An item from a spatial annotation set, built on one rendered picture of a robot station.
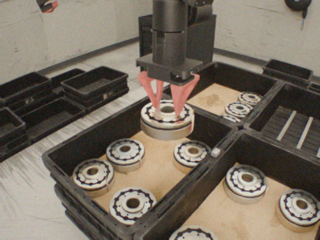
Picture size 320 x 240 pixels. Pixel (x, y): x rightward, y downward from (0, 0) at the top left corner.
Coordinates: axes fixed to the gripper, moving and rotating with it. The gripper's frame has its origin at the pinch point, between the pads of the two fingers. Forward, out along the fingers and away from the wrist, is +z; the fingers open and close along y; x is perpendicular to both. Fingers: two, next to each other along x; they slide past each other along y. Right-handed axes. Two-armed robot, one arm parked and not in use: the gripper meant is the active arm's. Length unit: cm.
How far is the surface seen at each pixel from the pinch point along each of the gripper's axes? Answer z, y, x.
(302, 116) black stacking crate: 20, -24, -57
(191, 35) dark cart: 21, 74, -148
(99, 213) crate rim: 12.9, 0.9, 19.0
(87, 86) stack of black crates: 52, 119, -73
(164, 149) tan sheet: 21.6, 8.3, -11.9
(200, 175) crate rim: 12.6, -8.8, 0.3
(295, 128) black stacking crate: 21, -23, -46
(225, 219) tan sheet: 22.4, -16.1, 0.0
